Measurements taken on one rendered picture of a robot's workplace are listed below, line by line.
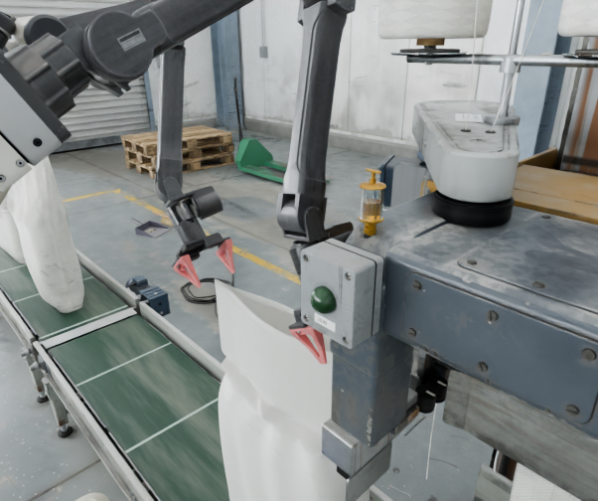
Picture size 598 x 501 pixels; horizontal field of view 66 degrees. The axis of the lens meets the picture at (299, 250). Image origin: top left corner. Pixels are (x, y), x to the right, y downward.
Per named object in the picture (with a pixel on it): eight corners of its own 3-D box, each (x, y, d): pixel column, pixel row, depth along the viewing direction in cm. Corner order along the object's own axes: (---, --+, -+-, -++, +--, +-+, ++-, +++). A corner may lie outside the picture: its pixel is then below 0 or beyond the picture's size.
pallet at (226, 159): (126, 167, 629) (124, 157, 624) (203, 154, 701) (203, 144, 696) (152, 179, 573) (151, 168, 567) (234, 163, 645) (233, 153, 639)
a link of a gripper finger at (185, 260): (223, 273, 107) (203, 239, 108) (196, 284, 102) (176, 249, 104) (213, 284, 112) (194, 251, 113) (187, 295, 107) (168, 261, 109)
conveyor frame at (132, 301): (-55, 230, 345) (-61, 212, 339) (17, 214, 375) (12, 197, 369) (41, 371, 194) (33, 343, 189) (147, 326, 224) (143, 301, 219)
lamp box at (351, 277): (300, 321, 52) (300, 249, 49) (328, 307, 55) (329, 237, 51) (351, 350, 47) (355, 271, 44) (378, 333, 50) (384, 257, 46)
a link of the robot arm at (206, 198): (156, 187, 115) (160, 179, 107) (198, 171, 119) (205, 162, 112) (177, 232, 116) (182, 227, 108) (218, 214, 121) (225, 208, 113)
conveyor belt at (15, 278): (-48, 227, 348) (-52, 215, 344) (10, 214, 372) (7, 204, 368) (48, 359, 200) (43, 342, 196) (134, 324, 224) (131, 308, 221)
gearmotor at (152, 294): (118, 301, 247) (113, 276, 241) (144, 292, 256) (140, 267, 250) (144, 324, 227) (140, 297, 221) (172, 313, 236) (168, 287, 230)
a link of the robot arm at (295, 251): (280, 246, 83) (296, 240, 78) (311, 235, 86) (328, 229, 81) (294, 282, 83) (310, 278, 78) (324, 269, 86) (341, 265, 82)
